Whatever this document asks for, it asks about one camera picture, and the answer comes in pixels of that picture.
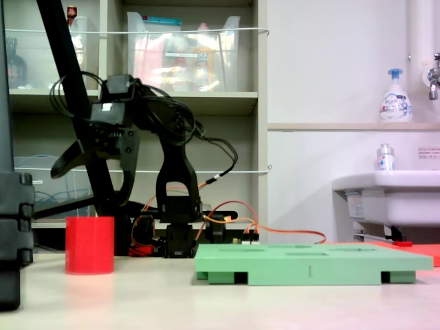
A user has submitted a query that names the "long orange cable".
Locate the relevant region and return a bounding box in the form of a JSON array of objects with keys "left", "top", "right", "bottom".
[{"left": 192, "top": 201, "right": 327, "bottom": 245}]

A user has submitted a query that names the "beige shelf unit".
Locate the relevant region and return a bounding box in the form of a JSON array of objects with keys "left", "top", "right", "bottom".
[{"left": 0, "top": 0, "right": 269, "bottom": 254}]

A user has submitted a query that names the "large clear storage bin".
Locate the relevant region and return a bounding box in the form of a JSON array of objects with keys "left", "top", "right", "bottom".
[{"left": 126, "top": 12, "right": 241, "bottom": 93}]

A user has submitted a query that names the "teal edged package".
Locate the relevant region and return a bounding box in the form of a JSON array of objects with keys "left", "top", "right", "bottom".
[{"left": 142, "top": 15, "right": 182, "bottom": 34}]

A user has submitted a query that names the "black table clamp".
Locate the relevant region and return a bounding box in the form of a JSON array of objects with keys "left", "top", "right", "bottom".
[{"left": 204, "top": 210, "right": 239, "bottom": 245}]

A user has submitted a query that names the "white shelf cord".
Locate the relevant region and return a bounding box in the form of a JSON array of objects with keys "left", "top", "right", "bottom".
[
  {"left": 13, "top": 164, "right": 273, "bottom": 175},
  {"left": 5, "top": 27, "right": 270, "bottom": 37}
]

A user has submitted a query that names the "white blue soap pump bottle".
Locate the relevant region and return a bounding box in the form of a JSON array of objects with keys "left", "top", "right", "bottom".
[{"left": 379, "top": 67, "right": 413, "bottom": 124}]

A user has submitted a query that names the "white sink basin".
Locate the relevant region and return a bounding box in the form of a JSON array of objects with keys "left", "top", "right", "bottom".
[{"left": 331, "top": 170, "right": 440, "bottom": 241}]

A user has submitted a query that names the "small clear sanitizer bottle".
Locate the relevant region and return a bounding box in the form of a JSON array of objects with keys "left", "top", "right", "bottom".
[{"left": 374, "top": 143, "right": 395, "bottom": 172}]

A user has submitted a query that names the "chrome faucet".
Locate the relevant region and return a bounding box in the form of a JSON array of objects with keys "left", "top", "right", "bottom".
[{"left": 421, "top": 52, "right": 440, "bottom": 101}]

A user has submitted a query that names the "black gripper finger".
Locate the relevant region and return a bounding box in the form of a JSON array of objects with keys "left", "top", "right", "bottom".
[
  {"left": 115, "top": 158, "right": 138, "bottom": 208},
  {"left": 50, "top": 140, "right": 92, "bottom": 179}
]

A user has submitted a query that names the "black wrist wire loop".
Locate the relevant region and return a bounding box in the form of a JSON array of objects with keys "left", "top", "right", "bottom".
[{"left": 49, "top": 71, "right": 104, "bottom": 120}]

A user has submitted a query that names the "green shape sorting board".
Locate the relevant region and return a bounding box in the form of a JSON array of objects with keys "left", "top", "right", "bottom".
[{"left": 194, "top": 242, "right": 435, "bottom": 286}]

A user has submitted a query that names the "dark glass bottle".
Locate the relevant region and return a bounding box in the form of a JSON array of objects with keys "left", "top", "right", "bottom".
[{"left": 5, "top": 36, "right": 28, "bottom": 89}]

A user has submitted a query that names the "clear plastic tray bin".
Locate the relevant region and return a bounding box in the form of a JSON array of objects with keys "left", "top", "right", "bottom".
[{"left": 13, "top": 144, "right": 96, "bottom": 223}]

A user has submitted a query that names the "circuit board with connectors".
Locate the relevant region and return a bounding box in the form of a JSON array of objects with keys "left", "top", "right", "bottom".
[{"left": 229, "top": 229, "right": 261, "bottom": 246}]

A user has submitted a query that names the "bottle with red cap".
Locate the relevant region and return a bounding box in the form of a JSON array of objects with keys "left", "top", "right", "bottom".
[{"left": 65, "top": 5, "right": 85, "bottom": 66}]

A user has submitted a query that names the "red octagonal pillar block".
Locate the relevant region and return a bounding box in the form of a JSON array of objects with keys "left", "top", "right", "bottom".
[{"left": 65, "top": 216, "right": 116, "bottom": 276}]

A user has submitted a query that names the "pink folder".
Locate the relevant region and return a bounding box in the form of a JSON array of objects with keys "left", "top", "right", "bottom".
[{"left": 132, "top": 37, "right": 164, "bottom": 91}]

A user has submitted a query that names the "yellow label bottle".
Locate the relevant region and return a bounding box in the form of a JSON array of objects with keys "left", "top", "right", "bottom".
[{"left": 192, "top": 22, "right": 218, "bottom": 92}]

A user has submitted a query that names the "black base wire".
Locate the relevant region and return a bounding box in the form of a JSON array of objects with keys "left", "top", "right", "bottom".
[{"left": 192, "top": 135, "right": 239, "bottom": 188}]

